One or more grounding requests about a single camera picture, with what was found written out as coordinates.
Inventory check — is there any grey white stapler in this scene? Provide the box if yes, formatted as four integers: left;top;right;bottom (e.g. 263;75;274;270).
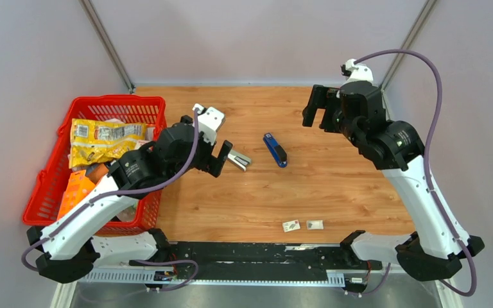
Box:
227;150;252;171

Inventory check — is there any blue black stapler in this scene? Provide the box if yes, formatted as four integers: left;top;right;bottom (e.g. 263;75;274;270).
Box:
263;132;288;168

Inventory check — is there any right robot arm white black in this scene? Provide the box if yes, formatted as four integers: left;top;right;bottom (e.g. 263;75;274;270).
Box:
302;81;485;282

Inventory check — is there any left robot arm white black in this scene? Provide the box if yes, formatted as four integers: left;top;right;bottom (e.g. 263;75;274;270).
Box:
21;108;232;284

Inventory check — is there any staple box with red mark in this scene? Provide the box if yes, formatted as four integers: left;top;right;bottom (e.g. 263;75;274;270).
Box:
282;219;301;233

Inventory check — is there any small grey staple box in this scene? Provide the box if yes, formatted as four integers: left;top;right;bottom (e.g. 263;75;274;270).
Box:
306;220;324;230

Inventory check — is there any yellow snack bag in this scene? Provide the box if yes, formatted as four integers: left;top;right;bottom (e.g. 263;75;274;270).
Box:
69;119;147;169

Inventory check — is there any orange box left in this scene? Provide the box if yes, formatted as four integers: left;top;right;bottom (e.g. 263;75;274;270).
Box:
57;170;95;220

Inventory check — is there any red plastic basket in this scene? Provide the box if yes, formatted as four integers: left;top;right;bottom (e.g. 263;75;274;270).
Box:
22;94;168;237

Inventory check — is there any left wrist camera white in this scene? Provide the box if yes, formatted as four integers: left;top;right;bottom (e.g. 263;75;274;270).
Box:
192;103;225;146

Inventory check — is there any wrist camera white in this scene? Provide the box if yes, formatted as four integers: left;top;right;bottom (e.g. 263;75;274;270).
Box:
341;58;374;84
192;103;225;146

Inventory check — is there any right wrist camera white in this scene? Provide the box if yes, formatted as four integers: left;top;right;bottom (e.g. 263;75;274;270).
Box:
341;58;374;84

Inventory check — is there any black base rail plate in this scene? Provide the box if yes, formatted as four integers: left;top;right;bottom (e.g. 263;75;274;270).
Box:
128;241;383;282

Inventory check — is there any white slotted cable duct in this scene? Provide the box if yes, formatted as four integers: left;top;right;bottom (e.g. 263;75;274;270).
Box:
80;268;346;287

